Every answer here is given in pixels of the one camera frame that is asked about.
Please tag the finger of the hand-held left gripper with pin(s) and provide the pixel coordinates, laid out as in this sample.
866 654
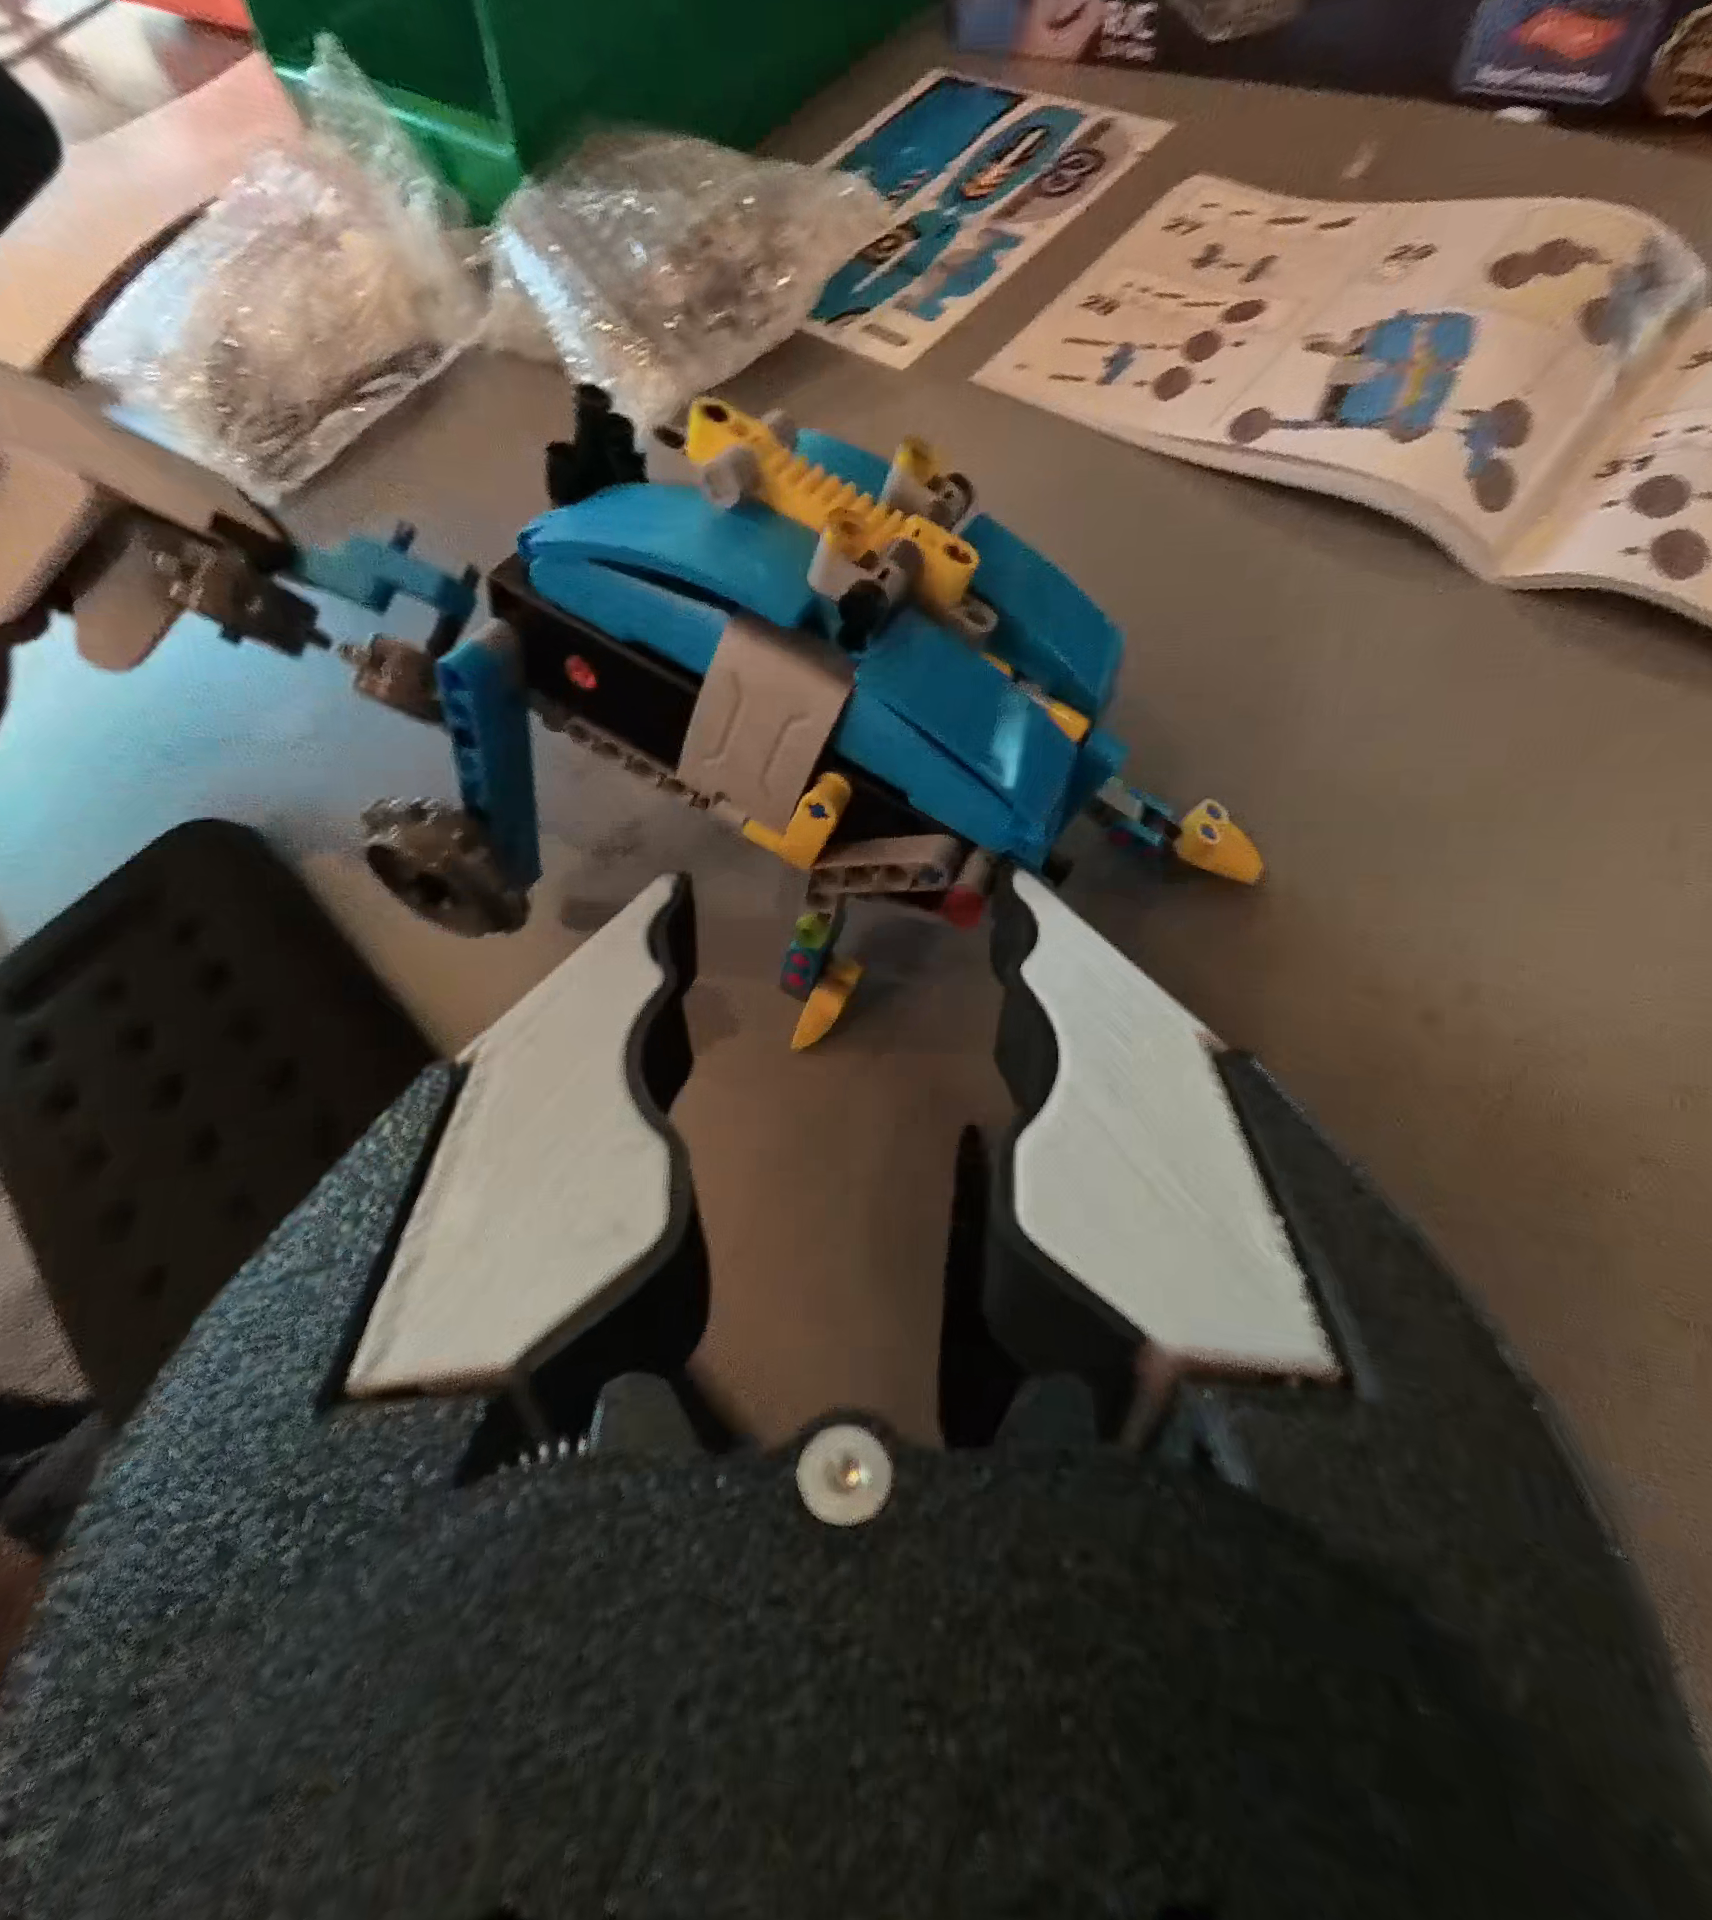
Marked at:
73 449
44 549

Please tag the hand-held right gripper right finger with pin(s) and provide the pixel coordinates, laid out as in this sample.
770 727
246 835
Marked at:
1172 1201

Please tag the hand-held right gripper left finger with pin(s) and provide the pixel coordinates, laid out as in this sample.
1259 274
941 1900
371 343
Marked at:
524 1201

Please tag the blue yellow brick toy vehicle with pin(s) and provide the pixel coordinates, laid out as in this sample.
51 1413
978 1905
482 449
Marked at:
645 556

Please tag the grey desk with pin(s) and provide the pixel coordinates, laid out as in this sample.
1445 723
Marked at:
1396 978

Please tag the flat cardboard sheet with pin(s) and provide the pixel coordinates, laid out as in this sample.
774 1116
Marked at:
120 182

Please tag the clear plastic bag of parts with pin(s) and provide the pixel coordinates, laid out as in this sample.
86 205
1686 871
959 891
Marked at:
270 331
674 255

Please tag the black perforated chair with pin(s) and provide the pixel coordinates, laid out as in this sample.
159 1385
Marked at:
164 1080

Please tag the green plastic bin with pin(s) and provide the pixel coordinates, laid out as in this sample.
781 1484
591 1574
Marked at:
573 63

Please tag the open instruction booklet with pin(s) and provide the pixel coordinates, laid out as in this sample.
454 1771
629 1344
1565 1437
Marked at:
1396 302

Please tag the blue sticker sheet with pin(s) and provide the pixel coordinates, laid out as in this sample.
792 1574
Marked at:
975 164

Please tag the dark robot kit box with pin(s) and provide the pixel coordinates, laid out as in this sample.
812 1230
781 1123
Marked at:
1545 63

